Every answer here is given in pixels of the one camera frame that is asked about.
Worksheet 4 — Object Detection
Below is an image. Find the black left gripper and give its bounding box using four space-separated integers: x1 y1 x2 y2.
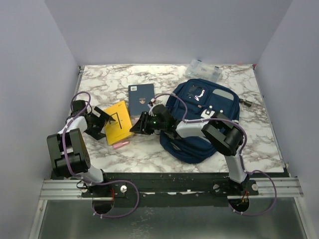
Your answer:
86 108 115 140

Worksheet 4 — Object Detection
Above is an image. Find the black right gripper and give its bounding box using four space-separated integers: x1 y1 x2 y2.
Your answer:
129 112 166 136

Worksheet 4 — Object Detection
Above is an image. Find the yellow paperback book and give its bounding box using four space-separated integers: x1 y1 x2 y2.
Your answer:
104 101 134 145

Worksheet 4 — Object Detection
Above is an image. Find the navy blue student backpack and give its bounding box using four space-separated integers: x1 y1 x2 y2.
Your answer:
159 79 240 164

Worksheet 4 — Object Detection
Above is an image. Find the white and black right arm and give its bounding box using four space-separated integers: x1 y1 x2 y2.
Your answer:
130 105 249 195

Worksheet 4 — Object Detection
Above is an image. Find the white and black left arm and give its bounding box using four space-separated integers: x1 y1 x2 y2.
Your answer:
47 100 115 197

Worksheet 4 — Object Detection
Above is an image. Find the dark blue thin notebook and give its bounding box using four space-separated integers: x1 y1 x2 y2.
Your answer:
128 84 155 118

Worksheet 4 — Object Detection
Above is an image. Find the clear plastic screw organiser box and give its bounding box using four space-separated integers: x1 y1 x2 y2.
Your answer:
185 59 222 83

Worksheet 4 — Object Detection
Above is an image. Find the black and white cylinder tool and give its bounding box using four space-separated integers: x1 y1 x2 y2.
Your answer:
239 99 253 107

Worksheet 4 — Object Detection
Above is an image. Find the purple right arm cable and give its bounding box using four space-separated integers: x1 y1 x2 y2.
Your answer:
154 93 278 217

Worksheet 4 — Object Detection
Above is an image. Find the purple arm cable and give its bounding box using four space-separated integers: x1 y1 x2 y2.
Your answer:
62 91 140 220
154 93 278 217

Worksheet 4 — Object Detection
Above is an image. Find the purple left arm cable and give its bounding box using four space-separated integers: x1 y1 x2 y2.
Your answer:
62 91 140 220

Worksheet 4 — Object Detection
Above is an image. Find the aluminium front mounting rail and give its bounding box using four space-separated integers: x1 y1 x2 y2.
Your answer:
29 172 311 239

